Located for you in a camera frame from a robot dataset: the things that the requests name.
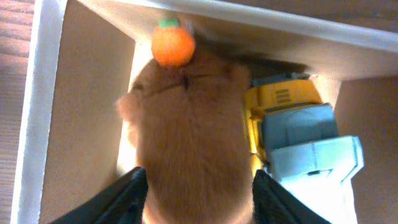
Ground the brown plush capybara toy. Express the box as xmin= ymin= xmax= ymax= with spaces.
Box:
xmin=115 ymin=17 xmax=256 ymax=224

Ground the yellow grey toy truck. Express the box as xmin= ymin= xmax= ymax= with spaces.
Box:
xmin=244 ymin=73 xmax=364 ymax=223

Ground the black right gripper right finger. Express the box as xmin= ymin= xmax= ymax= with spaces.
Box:
xmin=252 ymin=170 xmax=330 ymax=224

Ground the white cardboard box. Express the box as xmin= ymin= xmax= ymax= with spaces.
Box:
xmin=11 ymin=1 xmax=397 ymax=223

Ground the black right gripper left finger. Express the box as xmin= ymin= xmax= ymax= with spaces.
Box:
xmin=52 ymin=167 xmax=148 ymax=224

